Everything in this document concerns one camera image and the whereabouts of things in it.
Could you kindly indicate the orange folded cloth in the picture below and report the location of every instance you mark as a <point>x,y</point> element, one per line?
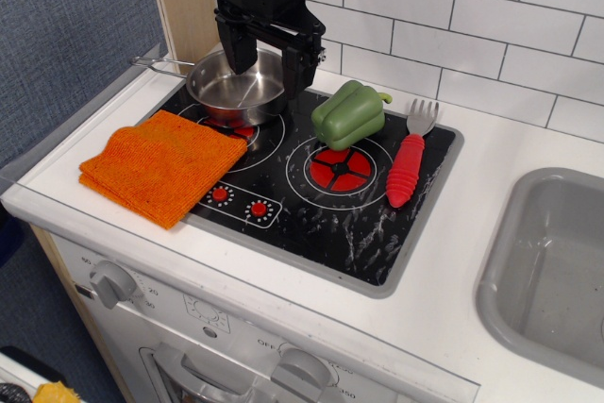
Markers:
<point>161,168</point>

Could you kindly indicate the grey timer knob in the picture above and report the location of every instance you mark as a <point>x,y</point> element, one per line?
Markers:
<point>112,283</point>

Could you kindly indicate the grey oven knob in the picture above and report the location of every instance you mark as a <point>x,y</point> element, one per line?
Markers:
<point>301,374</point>

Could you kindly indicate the red stove button left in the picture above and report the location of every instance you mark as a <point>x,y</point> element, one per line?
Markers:
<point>219,195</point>

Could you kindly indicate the red stove button right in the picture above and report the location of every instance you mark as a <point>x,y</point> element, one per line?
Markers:
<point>258,209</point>

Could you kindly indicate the black toy stovetop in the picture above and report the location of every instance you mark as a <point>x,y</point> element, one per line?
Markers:
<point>328,213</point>

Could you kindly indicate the green toy bell pepper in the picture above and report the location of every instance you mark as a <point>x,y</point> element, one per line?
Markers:
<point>351,114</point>

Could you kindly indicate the grey sink basin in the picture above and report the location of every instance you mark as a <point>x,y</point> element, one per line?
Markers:
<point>541,292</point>

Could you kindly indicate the stainless steel pot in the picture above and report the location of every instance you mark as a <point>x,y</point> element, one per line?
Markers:
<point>252,98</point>

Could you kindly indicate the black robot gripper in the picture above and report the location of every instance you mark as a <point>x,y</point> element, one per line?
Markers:
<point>285,24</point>

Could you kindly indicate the white toy oven front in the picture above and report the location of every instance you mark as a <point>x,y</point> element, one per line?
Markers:
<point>169,346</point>

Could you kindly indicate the red stove button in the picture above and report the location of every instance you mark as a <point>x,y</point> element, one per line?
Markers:
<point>219,195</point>
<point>258,209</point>

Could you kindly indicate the fork with red handle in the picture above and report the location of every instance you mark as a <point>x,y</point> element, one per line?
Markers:
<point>404,173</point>

